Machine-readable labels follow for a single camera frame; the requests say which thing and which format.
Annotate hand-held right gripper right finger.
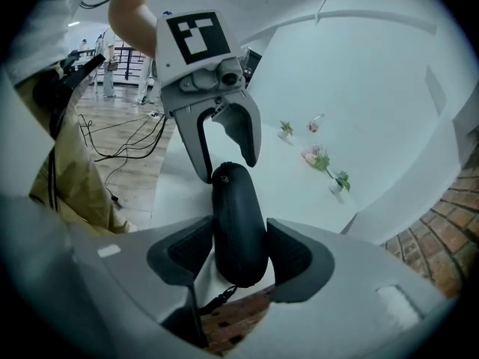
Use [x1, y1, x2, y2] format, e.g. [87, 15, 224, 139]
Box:
[227, 217, 452, 359]

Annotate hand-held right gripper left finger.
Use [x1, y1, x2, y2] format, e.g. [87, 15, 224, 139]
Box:
[94, 214, 216, 349]

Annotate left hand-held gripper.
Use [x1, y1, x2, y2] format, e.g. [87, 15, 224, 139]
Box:
[154, 9, 263, 184]

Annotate person's left forearm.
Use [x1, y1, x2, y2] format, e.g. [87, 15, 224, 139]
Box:
[107, 0, 159, 61]

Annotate small potted green plant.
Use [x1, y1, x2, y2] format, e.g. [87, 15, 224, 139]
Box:
[277, 120, 296, 140]
[328, 169, 353, 196]

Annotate glass with pink flower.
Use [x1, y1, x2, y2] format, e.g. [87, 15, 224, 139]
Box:
[306, 112, 326, 135]

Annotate black metal railing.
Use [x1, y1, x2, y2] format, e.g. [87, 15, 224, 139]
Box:
[69, 39, 153, 85]

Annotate person's khaki trousers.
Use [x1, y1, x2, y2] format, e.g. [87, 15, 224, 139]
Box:
[28, 75, 140, 238]

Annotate white robot with black panel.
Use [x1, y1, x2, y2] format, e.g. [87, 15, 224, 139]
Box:
[94, 27, 118, 99]

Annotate person's grey t-shirt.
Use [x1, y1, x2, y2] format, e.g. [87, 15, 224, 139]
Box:
[5, 0, 113, 85]

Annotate thin black floor cable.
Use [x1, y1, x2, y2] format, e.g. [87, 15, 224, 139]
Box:
[78, 113, 168, 164]

